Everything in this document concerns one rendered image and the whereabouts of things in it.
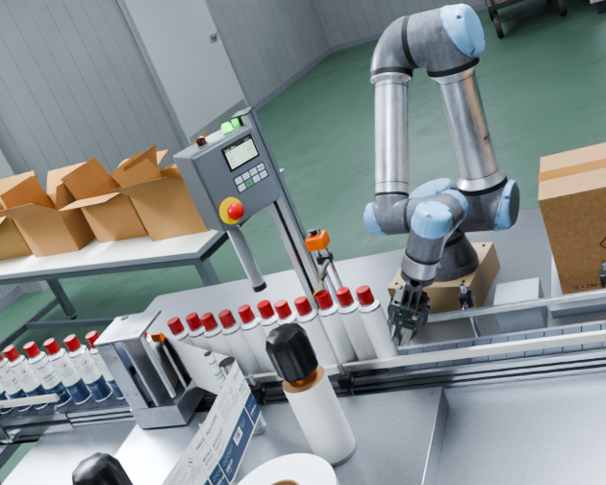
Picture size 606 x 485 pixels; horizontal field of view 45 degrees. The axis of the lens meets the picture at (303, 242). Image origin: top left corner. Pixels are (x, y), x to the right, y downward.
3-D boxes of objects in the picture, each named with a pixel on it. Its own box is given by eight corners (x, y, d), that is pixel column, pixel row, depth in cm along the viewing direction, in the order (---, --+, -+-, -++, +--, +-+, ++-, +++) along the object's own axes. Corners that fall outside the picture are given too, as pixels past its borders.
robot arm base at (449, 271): (415, 284, 188) (405, 250, 185) (428, 255, 200) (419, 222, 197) (473, 279, 181) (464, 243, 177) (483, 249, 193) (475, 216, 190)
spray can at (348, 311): (357, 370, 172) (327, 296, 164) (366, 355, 175) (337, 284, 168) (376, 370, 169) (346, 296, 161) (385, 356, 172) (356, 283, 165)
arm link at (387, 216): (357, 18, 166) (357, 234, 161) (401, 8, 160) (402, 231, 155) (381, 35, 176) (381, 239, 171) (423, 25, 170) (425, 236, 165)
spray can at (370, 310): (378, 371, 168) (348, 296, 160) (382, 357, 172) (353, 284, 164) (400, 368, 166) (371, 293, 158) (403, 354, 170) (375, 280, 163)
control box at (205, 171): (205, 229, 172) (170, 156, 165) (261, 193, 179) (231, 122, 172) (226, 234, 164) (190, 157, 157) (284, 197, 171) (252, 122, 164)
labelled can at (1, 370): (18, 407, 219) (-17, 352, 211) (35, 398, 221) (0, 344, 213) (19, 415, 215) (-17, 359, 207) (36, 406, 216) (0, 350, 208)
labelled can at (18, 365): (32, 411, 214) (-5, 355, 206) (41, 399, 218) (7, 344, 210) (45, 409, 212) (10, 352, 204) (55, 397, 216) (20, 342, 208)
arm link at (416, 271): (407, 241, 155) (445, 251, 154) (403, 259, 158) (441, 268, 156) (401, 259, 149) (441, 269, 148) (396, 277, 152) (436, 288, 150)
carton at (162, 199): (130, 255, 338) (92, 183, 324) (185, 204, 378) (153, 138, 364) (203, 242, 317) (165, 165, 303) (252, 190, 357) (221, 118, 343)
